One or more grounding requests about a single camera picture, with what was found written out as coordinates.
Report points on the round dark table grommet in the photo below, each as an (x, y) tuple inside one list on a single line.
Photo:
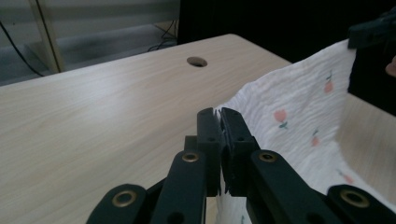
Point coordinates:
[(197, 62)]

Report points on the white flower print cloth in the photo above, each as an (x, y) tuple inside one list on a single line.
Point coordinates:
[(299, 99)]

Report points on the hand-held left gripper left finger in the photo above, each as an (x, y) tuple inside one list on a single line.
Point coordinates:
[(208, 133)]

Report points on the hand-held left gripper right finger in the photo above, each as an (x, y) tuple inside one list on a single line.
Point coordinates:
[(238, 140)]

